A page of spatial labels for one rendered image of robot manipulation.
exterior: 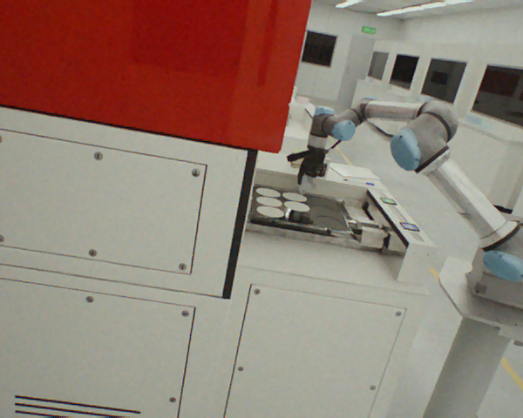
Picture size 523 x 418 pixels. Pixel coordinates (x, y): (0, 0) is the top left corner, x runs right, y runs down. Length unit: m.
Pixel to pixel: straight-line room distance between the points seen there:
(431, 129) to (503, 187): 5.00
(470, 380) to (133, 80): 1.45
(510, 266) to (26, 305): 1.29
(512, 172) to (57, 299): 5.72
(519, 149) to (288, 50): 5.43
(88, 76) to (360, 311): 1.03
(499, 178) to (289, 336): 5.05
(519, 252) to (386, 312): 0.42
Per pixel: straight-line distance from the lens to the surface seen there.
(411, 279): 1.57
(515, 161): 6.34
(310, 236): 1.65
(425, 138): 1.39
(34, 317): 1.37
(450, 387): 1.87
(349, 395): 1.72
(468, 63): 8.25
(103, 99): 1.09
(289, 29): 1.03
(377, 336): 1.58
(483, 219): 1.42
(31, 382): 1.51
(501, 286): 1.66
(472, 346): 1.77
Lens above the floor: 1.46
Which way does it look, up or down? 21 degrees down
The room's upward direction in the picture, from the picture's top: 11 degrees clockwise
